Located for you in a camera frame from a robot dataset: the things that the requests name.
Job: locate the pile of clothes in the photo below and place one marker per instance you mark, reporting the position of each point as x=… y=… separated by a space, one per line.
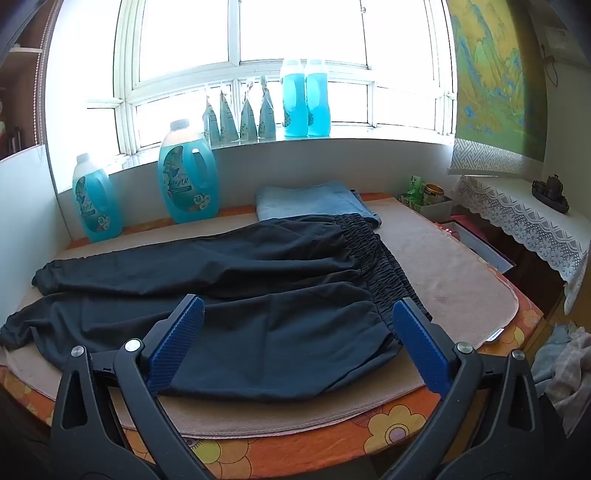
x=568 y=364

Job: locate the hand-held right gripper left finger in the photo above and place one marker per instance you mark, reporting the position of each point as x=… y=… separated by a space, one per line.
x=178 y=341

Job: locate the gold tin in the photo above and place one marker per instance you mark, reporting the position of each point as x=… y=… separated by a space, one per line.
x=434 y=193

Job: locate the cardboard box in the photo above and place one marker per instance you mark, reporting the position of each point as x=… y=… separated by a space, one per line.
x=436 y=210

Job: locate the white framed window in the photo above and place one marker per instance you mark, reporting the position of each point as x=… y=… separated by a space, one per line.
x=184 y=87

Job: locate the landscape scroll painting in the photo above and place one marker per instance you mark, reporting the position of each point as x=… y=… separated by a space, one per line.
x=489 y=69

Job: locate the orange floral tablecloth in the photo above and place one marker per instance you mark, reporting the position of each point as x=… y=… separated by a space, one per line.
x=323 y=447

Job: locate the wooden shelf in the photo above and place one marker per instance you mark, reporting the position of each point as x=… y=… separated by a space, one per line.
x=23 y=83

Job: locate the dark teapot set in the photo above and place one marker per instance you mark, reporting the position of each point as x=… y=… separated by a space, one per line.
x=551 y=191

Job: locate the large blue detergent bottle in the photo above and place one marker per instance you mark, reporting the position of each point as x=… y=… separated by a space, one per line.
x=184 y=184

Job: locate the small blue detergent bottle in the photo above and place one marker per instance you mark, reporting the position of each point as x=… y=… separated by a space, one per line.
x=94 y=207

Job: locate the dark grey shorts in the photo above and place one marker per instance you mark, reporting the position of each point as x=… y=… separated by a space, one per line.
x=254 y=277

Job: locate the white lace cloth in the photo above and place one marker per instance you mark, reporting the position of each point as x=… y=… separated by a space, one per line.
x=521 y=217

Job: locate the red flat box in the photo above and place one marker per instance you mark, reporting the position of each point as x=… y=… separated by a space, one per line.
x=466 y=237

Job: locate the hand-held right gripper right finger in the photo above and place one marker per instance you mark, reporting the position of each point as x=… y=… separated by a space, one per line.
x=422 y=350

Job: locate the white board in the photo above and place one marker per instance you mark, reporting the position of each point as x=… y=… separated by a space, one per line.
x=27 y=207

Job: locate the folded blue-grey cloth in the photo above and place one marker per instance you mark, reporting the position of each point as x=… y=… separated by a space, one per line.
x=309 y=201

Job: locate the beige mat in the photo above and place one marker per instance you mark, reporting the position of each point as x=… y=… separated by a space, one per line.
x=438 y=263

